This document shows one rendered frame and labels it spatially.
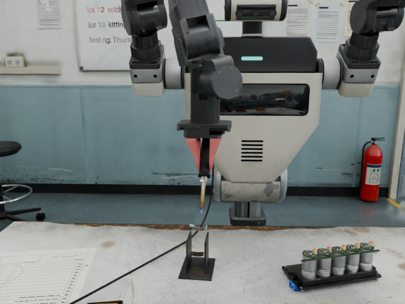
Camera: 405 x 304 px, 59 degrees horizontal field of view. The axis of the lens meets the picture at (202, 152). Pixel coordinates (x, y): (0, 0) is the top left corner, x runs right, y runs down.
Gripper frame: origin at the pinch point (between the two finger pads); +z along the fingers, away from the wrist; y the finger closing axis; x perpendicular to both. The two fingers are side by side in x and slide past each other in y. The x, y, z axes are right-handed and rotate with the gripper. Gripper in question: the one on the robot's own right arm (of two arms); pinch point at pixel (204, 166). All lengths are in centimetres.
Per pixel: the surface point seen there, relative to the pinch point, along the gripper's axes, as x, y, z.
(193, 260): -6.7, -1.3, 17.1
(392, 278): -7.8, 35.1, 17.4
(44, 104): 232, -171, 12
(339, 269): -11.4, 24.7, 14.3
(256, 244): 2.2, 11.0, 17.6
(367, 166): 239, 112, 61
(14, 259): -9.9, -37.0, 17.6
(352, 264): -10.4, 27.2, 13.8
